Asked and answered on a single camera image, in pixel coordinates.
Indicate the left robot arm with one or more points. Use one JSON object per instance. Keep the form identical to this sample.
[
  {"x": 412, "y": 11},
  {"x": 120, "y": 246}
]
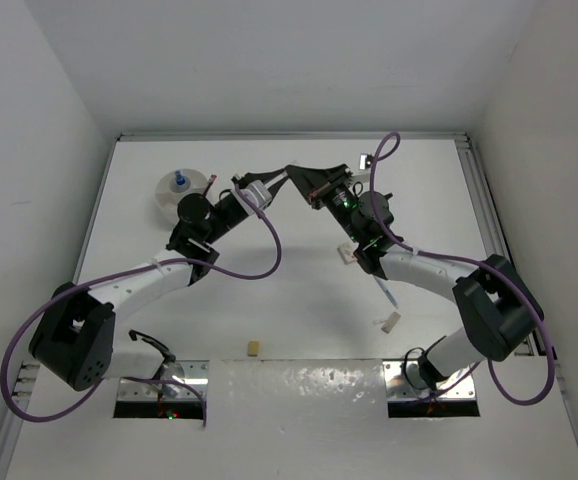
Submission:
[{"x": 75, "y": 336}]

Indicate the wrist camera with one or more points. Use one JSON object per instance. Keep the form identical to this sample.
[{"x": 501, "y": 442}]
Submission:
[
  {"x": 365, "y": 161},
  {"x": 254, "y": 196}
]

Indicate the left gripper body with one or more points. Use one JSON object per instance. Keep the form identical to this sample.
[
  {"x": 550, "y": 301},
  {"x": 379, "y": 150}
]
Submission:
[{"x": 229, "y": 201}]

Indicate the beige eraser block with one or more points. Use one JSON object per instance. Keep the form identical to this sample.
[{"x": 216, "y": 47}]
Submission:
[{"x": 388, "y": 324}]

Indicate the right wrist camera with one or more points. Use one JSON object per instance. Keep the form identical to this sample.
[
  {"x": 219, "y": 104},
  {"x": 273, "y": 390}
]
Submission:
[{"x": 365, "y": 161}]

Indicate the small yellow eraser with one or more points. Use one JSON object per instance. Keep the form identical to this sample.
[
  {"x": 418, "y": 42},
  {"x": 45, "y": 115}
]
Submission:
[{"x": 253, "y": 348}]

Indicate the white round divided container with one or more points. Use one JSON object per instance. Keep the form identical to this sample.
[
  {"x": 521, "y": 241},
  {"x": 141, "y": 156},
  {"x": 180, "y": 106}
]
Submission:
[{"x": 167, "y": 200}]

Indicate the staples box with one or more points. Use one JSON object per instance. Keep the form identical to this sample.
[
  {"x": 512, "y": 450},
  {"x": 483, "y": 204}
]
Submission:
[{"x": 346, "y": 253}]

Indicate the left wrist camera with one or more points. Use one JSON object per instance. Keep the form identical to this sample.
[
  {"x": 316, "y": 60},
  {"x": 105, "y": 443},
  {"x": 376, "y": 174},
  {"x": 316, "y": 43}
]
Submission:
[{"x": 254, "y": 196}]

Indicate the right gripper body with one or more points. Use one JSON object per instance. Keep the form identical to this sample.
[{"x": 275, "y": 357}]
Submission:
[{"x": 337, "y": 199}]

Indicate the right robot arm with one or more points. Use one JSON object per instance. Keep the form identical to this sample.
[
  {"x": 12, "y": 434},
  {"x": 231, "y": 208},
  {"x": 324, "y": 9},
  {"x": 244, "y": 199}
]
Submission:
[{"x": 495, "y": 306}]

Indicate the blue ballpoint pen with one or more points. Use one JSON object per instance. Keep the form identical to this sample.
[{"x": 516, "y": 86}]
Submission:
[{"x": 385, "y": 289}]

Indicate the left base plate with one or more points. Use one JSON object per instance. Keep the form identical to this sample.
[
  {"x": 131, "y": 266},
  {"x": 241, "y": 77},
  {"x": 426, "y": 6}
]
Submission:
[{"x": 185, "y": 381}]

